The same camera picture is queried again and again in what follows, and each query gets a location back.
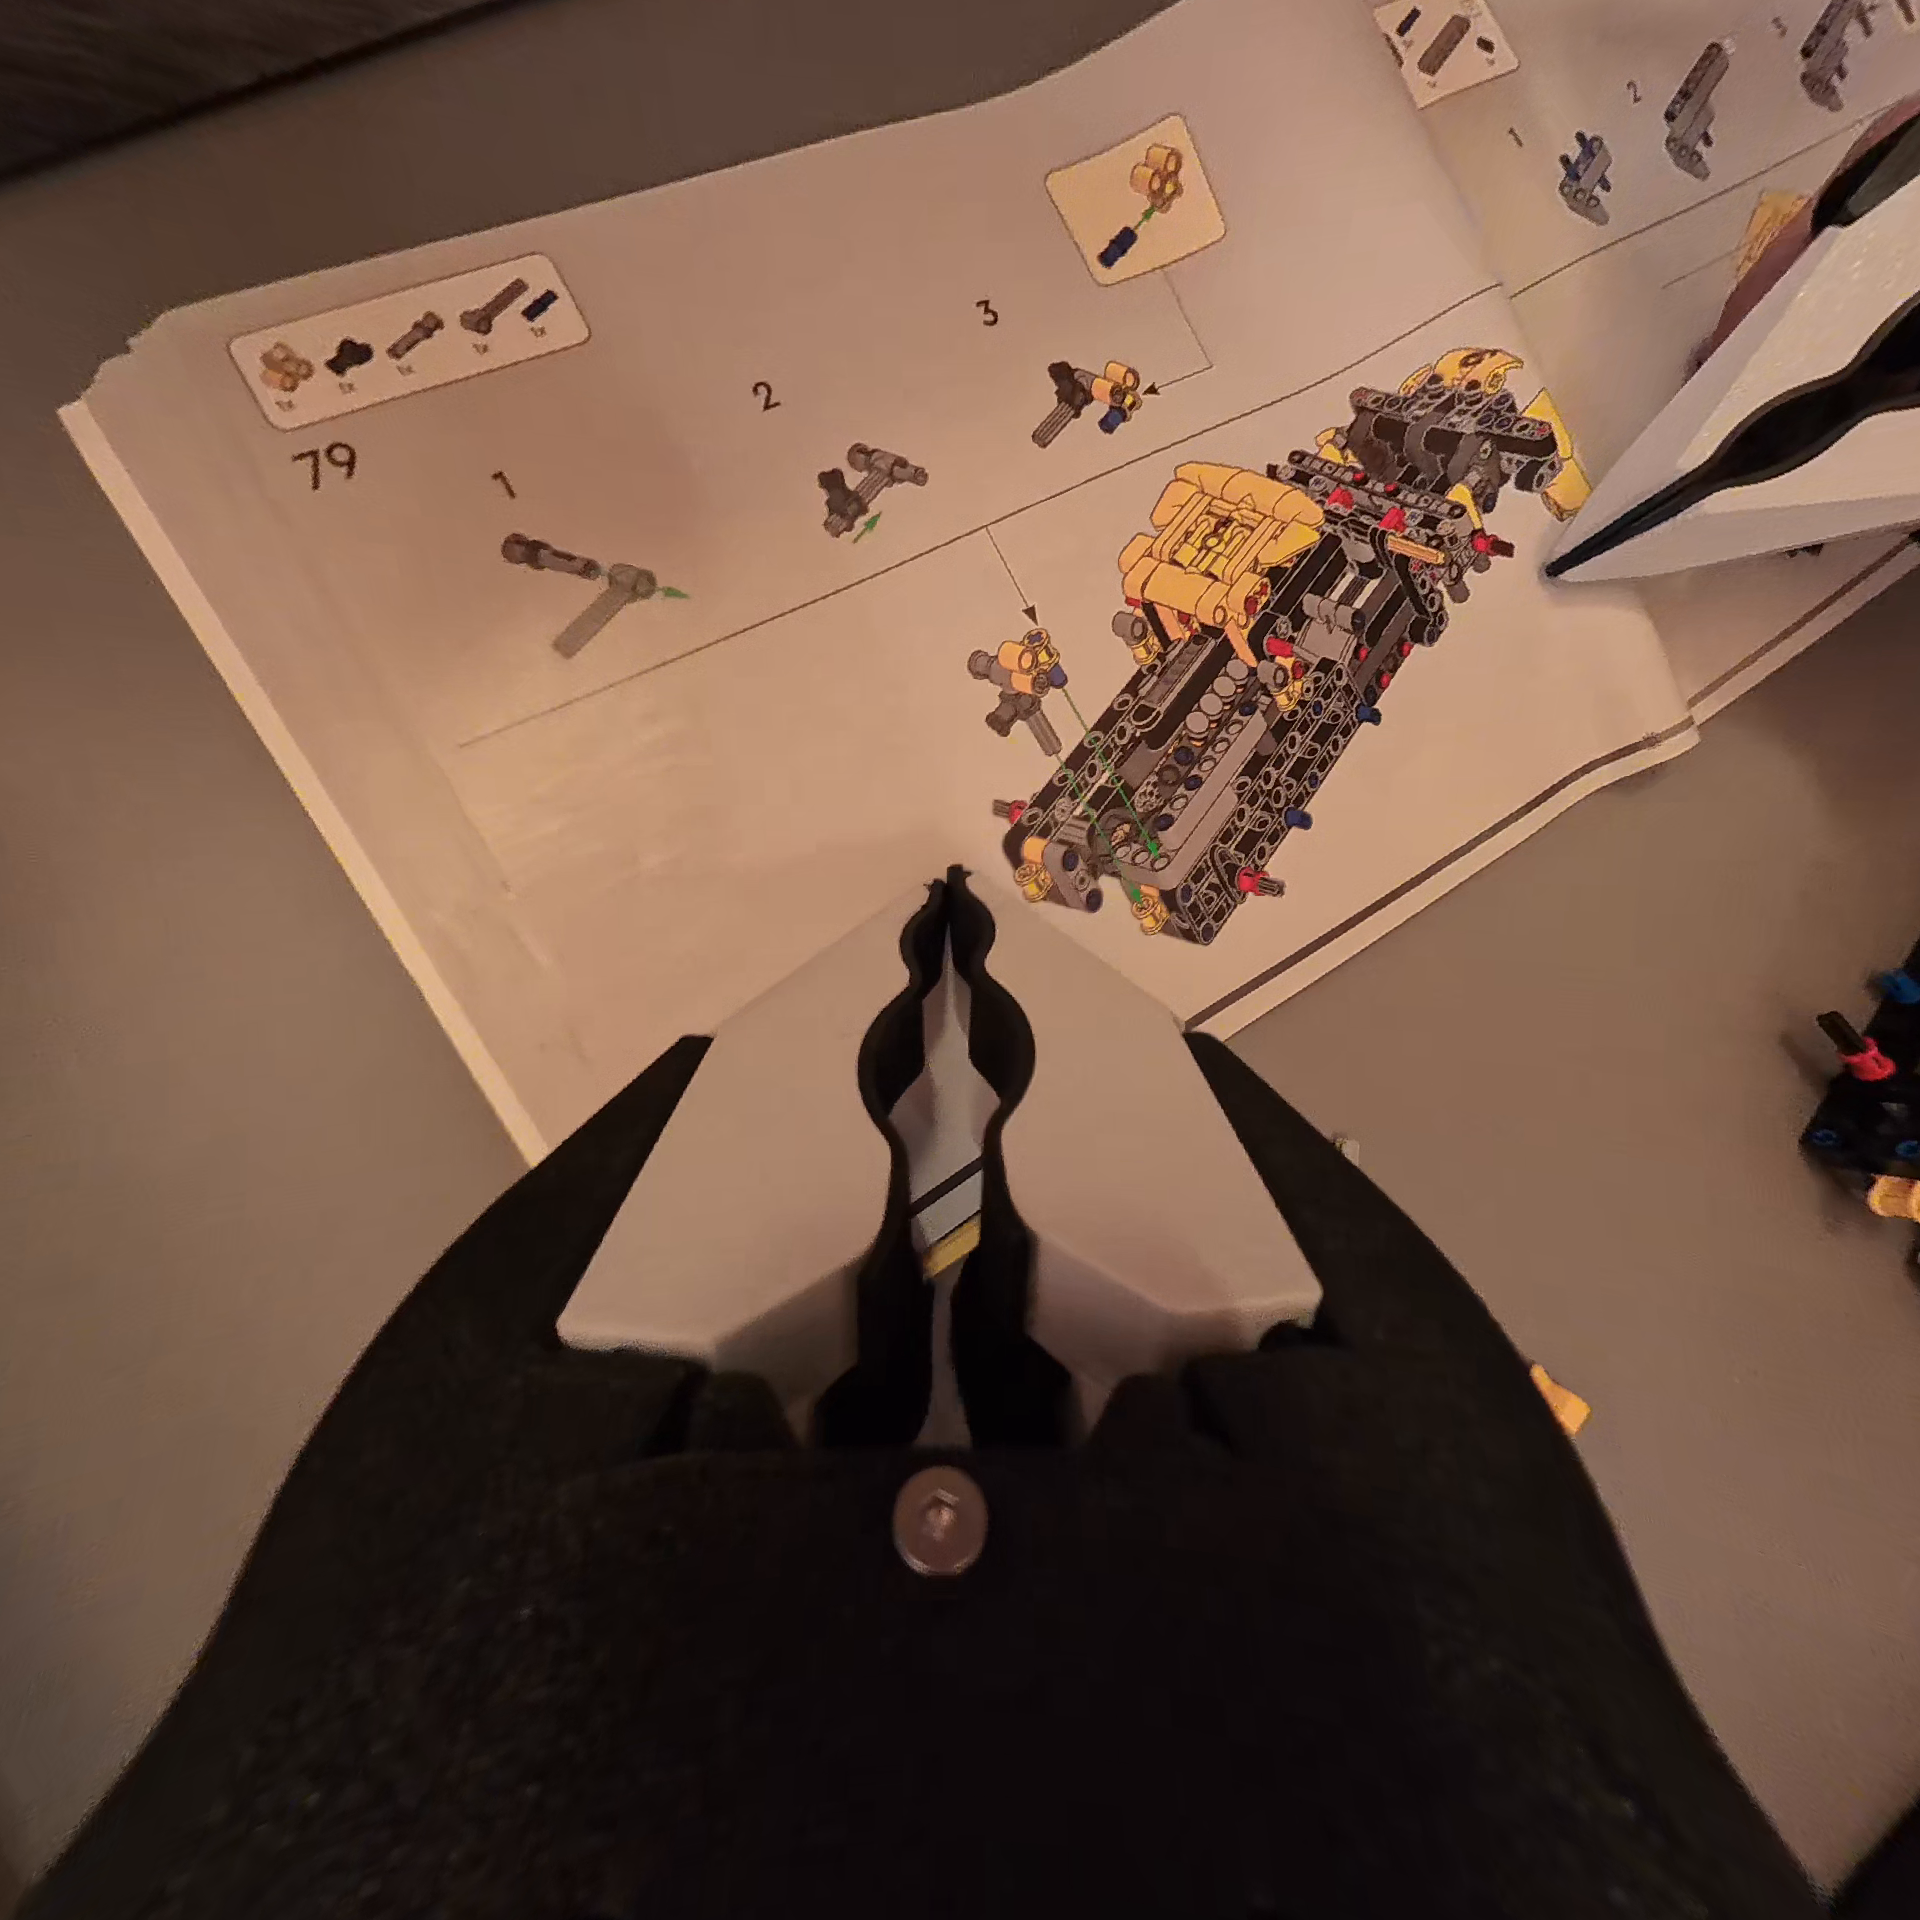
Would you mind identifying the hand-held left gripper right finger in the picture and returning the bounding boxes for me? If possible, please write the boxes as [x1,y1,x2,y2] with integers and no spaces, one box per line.
[953,866,1328,1422]

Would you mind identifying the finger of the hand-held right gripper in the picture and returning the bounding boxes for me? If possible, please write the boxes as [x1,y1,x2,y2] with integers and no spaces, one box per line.
[1546,106,1920,572]
[1547,401,1920,588]

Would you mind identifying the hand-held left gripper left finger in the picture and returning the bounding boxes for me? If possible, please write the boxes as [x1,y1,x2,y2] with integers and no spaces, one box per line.
[557,884,952,1444]

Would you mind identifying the partly built yellow toy car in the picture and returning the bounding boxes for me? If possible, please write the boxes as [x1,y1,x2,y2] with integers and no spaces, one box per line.
[1797,937,1920,1278]

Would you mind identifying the grey desk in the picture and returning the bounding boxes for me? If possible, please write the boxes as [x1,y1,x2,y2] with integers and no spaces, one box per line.
[0,0,1920,1877]

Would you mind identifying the open instruction booklet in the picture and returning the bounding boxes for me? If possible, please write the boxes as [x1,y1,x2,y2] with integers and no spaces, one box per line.
[60,0,1920,1167]

